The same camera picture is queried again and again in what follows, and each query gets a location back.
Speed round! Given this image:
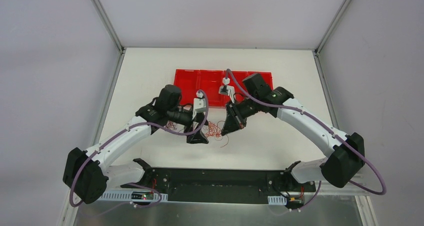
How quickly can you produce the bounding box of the orange cable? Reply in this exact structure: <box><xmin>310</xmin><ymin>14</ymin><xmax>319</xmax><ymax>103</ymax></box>
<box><xmin>165</xmin><ymin>120</ymin><xmax>230</xmax><ymax>148</ymax></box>

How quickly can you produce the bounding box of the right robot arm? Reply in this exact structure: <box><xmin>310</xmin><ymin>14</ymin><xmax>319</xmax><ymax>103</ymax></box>
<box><xmin>219</xmin><ymin>73</ymin><xmax>365</xmax><ymax>191</ymax></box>

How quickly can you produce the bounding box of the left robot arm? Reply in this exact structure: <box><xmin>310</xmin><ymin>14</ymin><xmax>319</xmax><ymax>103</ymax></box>
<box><xmin>62</xmin><ymin>85</ymin><xmax>210</xmax><ymax>207</ymax></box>

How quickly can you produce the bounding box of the red bin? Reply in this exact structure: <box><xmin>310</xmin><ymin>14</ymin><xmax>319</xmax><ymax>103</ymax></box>
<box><xmin>173</xmin><ymin>69</ymin><xmax>200</xmax><ymax>105</ymax></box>
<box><xmin>247</xmin><ymin>71</ymin><xmax>274</xmax><ymax>90</ymax></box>
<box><xmin>197</xmin><ymin>70</ymin><xmax>224</xmax><ymax>108</ymax></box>
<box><xmin>221</xmin><ymin>70</ymin><xmax>249</xmax><ymax>108</ymax></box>

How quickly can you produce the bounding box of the red bin far left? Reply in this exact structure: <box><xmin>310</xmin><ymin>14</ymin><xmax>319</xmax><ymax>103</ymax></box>
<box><xmin>173</xmin><ymin>69</ymin><xmax>200</xmax><ymax>105</ymax></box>

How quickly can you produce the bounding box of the red bin far right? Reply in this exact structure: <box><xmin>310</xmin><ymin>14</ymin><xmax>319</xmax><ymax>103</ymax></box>
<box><xmin>247</xmin><ymin>71</ymin><xmax>274</xmax><ymax>90</ymax></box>

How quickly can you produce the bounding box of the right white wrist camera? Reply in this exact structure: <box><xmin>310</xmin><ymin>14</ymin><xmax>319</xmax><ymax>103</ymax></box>
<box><xmin>218</xmin><ymin>78</ymin><xmax>236</xmax><ymax>103</ymax></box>

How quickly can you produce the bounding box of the aluminium frame rail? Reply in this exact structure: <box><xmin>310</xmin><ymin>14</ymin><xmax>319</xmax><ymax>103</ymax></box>
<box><xmin>69</xmin><ymin>167</ymin><xmax>369</xmax><ymax>196</ymax></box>

